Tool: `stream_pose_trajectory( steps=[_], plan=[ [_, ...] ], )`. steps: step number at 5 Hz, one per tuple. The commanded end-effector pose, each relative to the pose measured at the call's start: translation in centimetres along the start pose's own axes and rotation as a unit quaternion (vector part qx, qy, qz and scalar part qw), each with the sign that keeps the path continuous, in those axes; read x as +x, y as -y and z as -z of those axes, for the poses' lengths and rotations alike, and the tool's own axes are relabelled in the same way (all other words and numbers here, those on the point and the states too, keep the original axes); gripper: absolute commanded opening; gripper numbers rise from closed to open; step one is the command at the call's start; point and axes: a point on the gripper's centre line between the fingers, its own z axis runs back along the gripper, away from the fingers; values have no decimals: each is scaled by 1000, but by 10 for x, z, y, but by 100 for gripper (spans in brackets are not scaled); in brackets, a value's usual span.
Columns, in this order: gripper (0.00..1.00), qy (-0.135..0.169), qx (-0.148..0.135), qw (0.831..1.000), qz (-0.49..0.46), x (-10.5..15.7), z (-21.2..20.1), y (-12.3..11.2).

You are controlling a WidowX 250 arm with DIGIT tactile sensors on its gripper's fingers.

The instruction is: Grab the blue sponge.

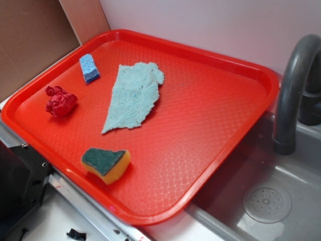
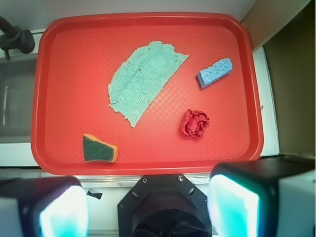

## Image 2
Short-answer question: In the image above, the dark sink faucet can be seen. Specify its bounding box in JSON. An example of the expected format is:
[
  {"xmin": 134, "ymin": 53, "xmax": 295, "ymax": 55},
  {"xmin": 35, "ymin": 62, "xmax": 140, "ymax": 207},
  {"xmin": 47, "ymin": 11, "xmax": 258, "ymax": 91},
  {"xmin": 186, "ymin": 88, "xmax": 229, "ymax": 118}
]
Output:
[{"xmin": 0, "ymin": 16, "xmax": 35, "ymax": 60}]

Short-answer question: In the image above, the green and orange sponge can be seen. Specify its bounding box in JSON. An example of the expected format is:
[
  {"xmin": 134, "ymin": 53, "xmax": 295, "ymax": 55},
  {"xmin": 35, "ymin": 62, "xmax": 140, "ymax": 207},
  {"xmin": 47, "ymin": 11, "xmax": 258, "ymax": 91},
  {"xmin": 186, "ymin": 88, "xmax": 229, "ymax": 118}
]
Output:
[{"xmin": 82, "ymin": 134, "xmax": 118, "ymax": 163}]

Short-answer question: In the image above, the red plastic tray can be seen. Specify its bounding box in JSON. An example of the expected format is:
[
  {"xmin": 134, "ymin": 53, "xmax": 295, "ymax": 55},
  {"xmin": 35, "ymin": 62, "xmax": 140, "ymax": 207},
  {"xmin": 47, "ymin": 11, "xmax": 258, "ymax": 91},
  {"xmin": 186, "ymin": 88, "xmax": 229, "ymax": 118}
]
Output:
[{"xmin": 31, "ymin": 13, "xmax": 264, "ymax": 175}]

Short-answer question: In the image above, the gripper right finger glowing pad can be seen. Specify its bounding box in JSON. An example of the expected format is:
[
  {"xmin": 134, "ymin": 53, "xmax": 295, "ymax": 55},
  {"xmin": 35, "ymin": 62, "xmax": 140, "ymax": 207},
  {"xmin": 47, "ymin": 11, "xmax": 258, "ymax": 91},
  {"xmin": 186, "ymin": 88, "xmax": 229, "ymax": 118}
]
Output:
[{"xmin": 207, "ymin": 157, "xmax": 316, "ymax": 237}]

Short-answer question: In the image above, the blue sponge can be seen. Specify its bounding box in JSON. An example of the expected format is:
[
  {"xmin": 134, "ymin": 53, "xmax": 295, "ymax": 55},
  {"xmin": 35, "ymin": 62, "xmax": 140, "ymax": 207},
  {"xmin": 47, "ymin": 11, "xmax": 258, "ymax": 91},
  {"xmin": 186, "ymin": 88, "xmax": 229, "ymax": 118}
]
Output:
[{"xmin": 197, "ymin": 58, "xmax": 233, "ymax": 89}]

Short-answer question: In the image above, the stainless steel sink basin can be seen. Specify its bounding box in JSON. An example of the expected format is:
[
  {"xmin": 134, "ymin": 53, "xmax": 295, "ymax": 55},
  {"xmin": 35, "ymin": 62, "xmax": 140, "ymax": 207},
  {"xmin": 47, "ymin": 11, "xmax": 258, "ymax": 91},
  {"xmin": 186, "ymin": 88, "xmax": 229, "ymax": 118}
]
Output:
[{"xmin": 0, "ymin": 54, "xmax": 37, "ymax": 143}]

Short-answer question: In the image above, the teal microfiber cloth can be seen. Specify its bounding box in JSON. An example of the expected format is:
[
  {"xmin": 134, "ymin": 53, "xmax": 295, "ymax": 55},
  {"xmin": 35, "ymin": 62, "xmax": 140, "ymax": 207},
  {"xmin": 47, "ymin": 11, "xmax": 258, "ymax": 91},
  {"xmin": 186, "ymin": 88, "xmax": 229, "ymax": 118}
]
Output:
[{"xmin": 108, "ymin": 41, "xmax": 189, "ymax": 128}]

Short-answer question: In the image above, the crumpled red cloth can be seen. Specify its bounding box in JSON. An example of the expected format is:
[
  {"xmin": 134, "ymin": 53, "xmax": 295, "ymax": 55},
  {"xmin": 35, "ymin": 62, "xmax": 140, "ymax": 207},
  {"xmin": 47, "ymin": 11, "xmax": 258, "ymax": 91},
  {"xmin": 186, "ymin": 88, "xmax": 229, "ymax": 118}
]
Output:
[{"xmin": 181, "ymin": 109, "xmax": 210, "ymax": 139}]

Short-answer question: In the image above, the small black tape piece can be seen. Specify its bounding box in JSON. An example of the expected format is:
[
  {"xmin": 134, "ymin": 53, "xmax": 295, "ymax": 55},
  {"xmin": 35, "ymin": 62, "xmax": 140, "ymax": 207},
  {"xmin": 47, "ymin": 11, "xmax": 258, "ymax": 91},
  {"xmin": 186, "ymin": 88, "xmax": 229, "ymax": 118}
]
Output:
[{"xmin": 86, "ymin": 189, "xmax": 103, "ymax": 199}]

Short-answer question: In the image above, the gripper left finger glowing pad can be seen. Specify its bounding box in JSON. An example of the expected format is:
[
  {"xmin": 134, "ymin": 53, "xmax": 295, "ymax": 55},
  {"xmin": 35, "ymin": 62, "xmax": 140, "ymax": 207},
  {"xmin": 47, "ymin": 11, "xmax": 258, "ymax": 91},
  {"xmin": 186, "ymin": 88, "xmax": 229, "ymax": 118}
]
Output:
[{"xmin": 0, "ymin": 176, "xmax": 89, "ymax": 237}]

